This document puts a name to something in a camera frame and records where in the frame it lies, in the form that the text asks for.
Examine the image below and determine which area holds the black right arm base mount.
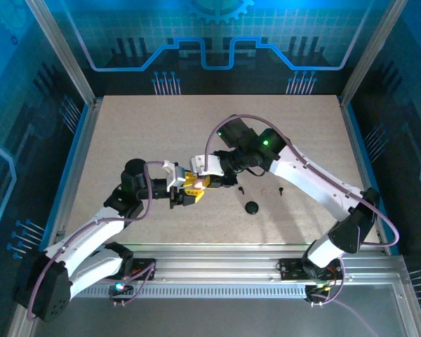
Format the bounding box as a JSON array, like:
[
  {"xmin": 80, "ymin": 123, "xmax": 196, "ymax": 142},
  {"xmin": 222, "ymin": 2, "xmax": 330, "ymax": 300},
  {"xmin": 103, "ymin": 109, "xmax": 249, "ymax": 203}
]
[{"xmin": 278, "ymin": 258, "xmax": 340, "ymax": 282}]

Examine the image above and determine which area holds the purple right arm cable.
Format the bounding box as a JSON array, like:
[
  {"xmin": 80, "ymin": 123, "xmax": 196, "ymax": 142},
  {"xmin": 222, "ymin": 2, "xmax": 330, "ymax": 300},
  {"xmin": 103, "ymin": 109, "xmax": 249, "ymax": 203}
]
[{"xmin": 203, "ymin": 114, "xmax": 400, "ymax": 247}]

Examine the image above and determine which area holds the small lit controller board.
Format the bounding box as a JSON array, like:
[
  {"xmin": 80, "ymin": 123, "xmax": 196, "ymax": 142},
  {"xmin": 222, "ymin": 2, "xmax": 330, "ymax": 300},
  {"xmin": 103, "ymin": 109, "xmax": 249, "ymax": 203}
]
[
  {"xmin": 107, "ymin": 280, "xmax": 134, "ymax": 301},
  {"xmin": 304, "ymin": 279, "xmax": 338, "ymax": 305}
]

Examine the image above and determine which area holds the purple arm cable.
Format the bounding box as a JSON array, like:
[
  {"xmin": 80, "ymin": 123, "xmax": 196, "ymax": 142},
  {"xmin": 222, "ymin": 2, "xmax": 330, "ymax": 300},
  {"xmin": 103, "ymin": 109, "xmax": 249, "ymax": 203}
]
[
  {"xmin": 203, "ymin": 114, "xmax": 400, "ymax": 247},
  {"xmin": 26, "ymin": 160, "xmax": 168, "ymax": 322}
]

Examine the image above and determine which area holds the aluminium frame post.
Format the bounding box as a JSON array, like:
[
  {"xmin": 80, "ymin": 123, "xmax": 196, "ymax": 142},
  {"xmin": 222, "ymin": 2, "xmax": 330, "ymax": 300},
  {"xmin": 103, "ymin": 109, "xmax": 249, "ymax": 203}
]
[
  {"xmin": 339, "ymin": 0, "xmax": 410, "ymax": 108},
  {"xmin": 25, "ymin": 0, "xmax": 100, "ymax": 108}
]

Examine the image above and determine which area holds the slotted grey cable duct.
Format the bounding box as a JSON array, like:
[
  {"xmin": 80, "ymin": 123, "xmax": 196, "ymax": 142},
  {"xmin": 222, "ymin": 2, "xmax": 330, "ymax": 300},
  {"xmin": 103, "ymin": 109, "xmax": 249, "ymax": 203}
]
[{"xmin": 72, "ymin": 284, "xmax": 308, "ymax": 300}]

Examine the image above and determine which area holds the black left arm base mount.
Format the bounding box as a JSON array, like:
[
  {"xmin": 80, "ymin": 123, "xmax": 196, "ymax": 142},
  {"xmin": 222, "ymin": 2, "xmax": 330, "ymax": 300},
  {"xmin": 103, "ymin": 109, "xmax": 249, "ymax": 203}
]
[{"xmin": 119, "ymin": 257, "xmax": 158, "ymax": 282}]

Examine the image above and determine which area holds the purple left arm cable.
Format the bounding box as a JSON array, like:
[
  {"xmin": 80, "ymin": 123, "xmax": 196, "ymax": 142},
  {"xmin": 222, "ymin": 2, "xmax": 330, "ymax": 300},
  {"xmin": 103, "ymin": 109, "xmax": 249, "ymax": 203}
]
[{"xmin": 26, "ymin": 160, "xmax": 168, "ymax": 322}]

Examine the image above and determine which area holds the grey metal panel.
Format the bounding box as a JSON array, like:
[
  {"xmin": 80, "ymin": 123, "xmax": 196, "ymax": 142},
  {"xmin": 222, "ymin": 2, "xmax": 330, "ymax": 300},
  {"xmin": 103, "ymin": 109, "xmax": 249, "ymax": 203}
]
[{"xmin": 31, "ymin": 298, "xmax": 413, "ymax": 337}]

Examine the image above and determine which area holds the aluminium side frame rail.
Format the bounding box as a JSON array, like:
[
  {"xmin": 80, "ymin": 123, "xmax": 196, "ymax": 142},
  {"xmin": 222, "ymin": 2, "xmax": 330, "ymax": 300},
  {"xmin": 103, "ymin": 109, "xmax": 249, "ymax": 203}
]
[
  {"xmin": 44, "ymin": 98, "xmax": 102, "ymax": 252},
  {"xmin": 338, "ymin": 94, "xmax": 394, "ymax": 253}
]

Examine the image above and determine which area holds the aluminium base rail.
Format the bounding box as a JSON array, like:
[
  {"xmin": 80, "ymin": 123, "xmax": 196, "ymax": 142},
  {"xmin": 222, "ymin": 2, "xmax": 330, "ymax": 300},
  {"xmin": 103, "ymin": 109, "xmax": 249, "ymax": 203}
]
[{"xmin": 34, "ymin": 244, "xmax": 413, "ymax": 285}]

